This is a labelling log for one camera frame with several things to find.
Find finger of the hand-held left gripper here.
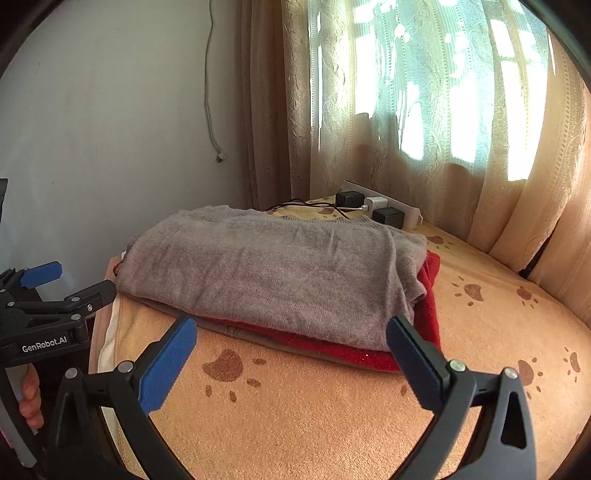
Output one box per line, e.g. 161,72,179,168
18,261,63,289
69,280,117,320

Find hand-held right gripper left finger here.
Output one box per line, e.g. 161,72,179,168
46,315,199,480

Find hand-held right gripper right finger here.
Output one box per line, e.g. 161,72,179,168
385,315,536,480

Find grey knit sweater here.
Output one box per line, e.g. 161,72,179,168
115,205,428,352

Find person's left hand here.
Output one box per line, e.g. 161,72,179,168
17,368,44,430

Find red knit sweater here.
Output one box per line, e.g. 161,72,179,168
198,251,441,372

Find yellow paw print blanket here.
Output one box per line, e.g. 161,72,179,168
90,196,591,480

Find brown folded garment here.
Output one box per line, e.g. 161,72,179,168
115,286,370,367

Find white power strip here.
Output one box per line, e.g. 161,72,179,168
341,180,423,230

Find black charger cube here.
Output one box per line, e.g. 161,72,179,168
372,207,403,228
335,190,365,209

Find beige patterned curtain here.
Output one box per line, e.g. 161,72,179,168
240,0,591,301

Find grey wall cable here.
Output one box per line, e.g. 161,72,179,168
204,0,228,163

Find black charger cable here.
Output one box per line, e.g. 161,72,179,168
265,198,370,216

